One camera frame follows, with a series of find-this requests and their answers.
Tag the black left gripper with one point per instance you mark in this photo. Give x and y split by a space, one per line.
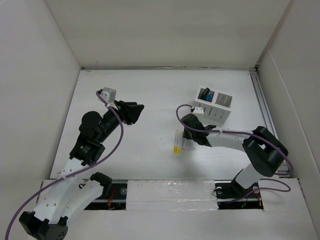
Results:
128 111

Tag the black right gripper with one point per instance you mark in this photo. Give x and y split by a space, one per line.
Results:
186 134

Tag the yellow cap white pen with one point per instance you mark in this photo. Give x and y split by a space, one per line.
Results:
181 136
176 148

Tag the blue cap black highlighter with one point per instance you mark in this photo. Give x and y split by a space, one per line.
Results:
209 97

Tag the yellow cap black highlighter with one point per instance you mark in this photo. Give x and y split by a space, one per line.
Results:
203 93

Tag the pink cap white pen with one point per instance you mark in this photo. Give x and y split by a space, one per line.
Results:
182 144

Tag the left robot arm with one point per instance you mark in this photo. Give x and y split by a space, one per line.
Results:
65 200

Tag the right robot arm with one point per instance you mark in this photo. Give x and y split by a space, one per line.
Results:
264 151

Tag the white pen holder box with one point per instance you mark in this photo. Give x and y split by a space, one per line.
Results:
219 109

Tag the white foam block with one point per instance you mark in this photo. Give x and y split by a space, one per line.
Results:
171 195

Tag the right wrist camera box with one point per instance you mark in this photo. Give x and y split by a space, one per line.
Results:
198 111

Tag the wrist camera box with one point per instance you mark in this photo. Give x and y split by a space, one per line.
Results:
108 94
198 111

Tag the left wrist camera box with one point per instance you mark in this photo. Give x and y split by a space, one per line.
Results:
108 94

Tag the aluminium rail right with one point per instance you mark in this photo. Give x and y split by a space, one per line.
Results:
284 170

